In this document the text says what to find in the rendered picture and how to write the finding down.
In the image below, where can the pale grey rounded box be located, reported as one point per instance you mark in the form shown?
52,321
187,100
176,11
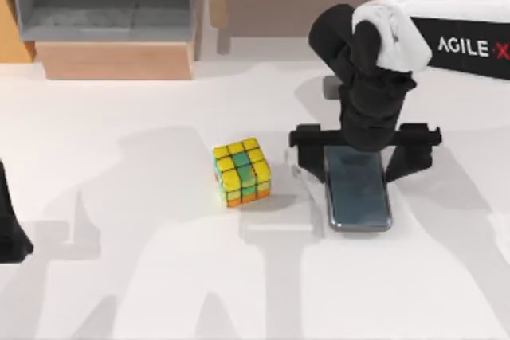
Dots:
331,87

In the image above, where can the dark smartphone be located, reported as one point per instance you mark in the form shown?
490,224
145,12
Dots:
358,196

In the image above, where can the yellow and green puzzle cube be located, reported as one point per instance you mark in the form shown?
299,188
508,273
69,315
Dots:
241,173

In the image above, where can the pale wooden drawer front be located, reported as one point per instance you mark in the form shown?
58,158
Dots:
115,59

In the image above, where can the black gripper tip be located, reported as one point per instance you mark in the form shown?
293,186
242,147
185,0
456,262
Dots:
10,228

